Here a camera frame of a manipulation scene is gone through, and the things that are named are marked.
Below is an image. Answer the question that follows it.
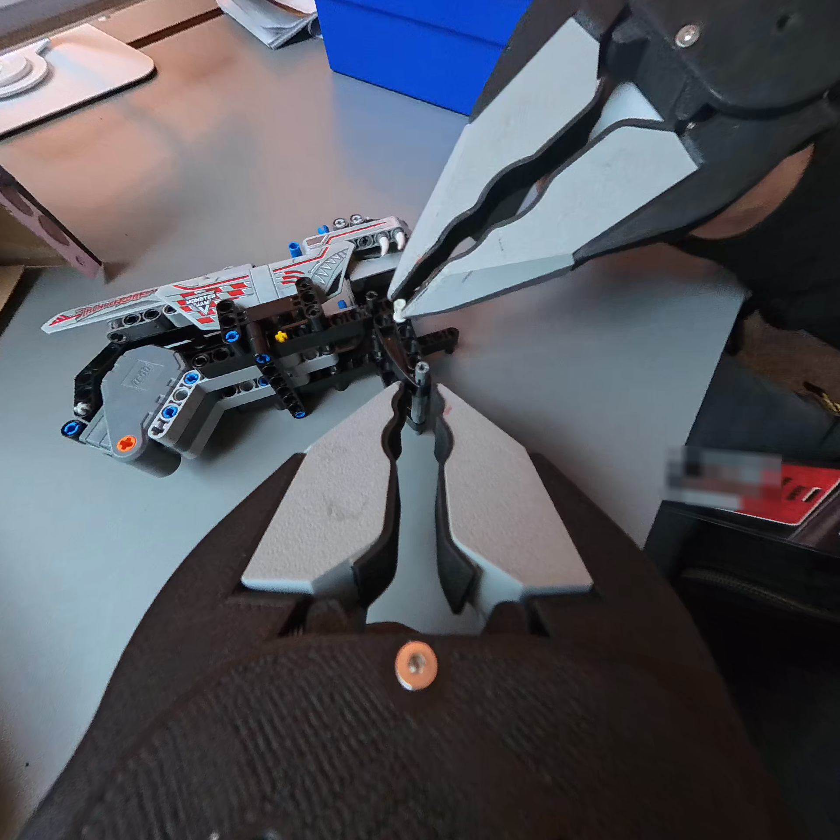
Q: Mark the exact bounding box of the person's black jacket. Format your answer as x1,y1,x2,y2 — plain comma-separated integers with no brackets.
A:
646,315,840,840

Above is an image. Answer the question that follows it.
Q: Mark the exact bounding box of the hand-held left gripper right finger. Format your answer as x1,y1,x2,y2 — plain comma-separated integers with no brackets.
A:
434,386,597,631

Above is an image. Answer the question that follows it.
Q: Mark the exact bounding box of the lego instruction booklet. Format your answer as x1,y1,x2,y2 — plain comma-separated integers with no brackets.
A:
215,0,320,50

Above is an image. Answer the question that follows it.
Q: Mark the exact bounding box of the red white id badge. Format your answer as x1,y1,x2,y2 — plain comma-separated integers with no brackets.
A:
738,461,840,527

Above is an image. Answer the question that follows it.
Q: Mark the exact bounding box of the person's right hand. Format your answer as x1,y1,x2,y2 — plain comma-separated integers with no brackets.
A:
689,143,818,242

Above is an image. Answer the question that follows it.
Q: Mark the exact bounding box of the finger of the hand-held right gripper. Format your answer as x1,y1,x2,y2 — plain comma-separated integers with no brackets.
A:
387,16,608,303
400,121,700,319

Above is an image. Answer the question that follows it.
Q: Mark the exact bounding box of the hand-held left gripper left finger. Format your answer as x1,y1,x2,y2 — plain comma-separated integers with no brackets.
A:
241,382,403,624

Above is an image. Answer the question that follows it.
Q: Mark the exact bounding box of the blue plastic bin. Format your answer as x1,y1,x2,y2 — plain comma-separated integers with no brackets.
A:
315,0,534,116

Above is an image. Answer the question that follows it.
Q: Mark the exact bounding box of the grey red lego vehicle model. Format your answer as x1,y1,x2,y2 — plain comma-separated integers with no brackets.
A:
41,213,460,479

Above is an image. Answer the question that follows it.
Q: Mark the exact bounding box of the black lego set box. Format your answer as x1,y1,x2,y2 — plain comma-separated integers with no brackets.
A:
0,164,107,329

